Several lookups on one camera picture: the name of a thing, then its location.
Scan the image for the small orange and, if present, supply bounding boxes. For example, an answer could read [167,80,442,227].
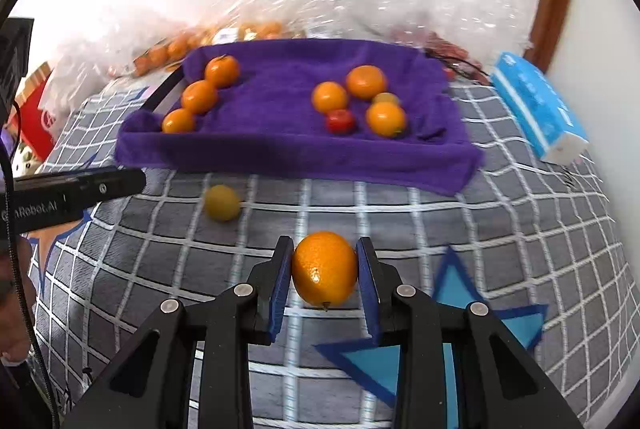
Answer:
[311,81,349,114]
[346,65,388,100]
[161,108,197,134]
[365,102,408,138]
[180,80,219,115]

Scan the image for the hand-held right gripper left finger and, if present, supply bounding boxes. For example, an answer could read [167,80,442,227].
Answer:
[62,235,295,429]

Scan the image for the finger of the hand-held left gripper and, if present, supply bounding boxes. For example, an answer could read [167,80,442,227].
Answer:
[75,168,148,211]

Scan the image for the clear bag of red tomatoes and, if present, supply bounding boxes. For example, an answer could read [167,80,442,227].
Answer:
[390,26,493,84]

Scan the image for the clear bag of oranges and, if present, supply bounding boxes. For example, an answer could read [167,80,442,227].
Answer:
[100,9,211,77]
[207,16,306,44]

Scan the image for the large orange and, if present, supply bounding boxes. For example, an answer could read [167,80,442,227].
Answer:
[291,231,359,309]

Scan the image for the orange with green stem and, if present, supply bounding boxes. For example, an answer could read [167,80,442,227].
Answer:
[204,54,240,89]

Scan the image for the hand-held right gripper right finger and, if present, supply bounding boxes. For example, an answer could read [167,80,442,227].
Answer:
[356,236,583,429]

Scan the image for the person's left hand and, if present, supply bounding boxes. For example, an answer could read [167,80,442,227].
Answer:
[0,236,38,365]

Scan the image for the purple towel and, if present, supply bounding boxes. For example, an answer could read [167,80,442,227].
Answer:
[114,38,486,197]

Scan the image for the blue tissue pack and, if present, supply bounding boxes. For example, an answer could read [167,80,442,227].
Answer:
[489,51,590,166]

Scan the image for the white plastic bag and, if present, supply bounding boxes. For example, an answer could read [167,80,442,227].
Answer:
[40,26,116,110]

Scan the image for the grey checked star blanket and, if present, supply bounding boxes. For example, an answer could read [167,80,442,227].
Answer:
[25,74,631,429]

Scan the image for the red tomato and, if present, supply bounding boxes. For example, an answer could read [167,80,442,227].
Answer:
[326,110,356,135]

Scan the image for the small yellow fruit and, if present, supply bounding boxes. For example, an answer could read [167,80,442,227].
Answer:
[203,184,242,222]

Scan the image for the red box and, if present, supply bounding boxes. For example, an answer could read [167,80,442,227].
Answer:
[15,62,58,157]

